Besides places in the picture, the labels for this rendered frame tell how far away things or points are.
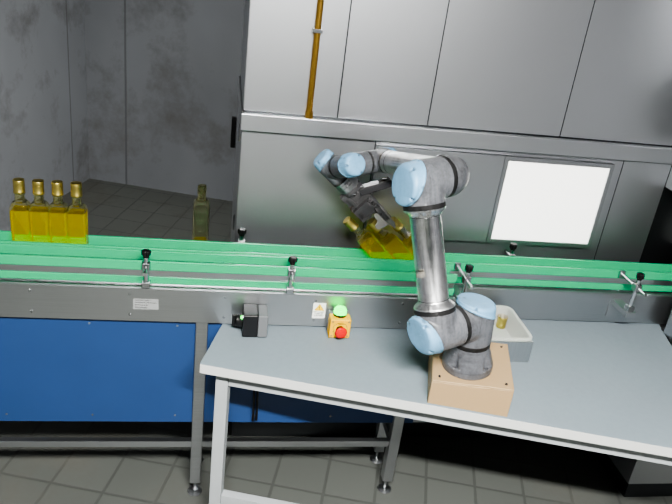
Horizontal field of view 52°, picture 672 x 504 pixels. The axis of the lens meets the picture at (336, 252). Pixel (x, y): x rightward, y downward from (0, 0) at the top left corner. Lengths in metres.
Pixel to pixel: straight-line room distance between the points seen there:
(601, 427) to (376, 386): 0.67
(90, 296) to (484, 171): 1.41
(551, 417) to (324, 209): 1.04
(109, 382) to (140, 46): 3.30
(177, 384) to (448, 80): 1.40
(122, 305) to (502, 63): 1.50
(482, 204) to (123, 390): 1.44
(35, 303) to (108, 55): 3.34
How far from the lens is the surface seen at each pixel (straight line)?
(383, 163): 2.19
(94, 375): 2.51
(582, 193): 2.75
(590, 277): 2.73
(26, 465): 3.00
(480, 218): 2.63
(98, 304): 2.33
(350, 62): 2.37
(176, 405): 2.55
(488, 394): 2.09
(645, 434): 2.28
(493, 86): 2.51
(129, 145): 5.57
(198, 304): 2.30
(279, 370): 2.14
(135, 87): 5.44
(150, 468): 2.91
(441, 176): 1.85
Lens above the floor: 1.97
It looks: 25 degrees down
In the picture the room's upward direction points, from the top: 7 degrees clockwise
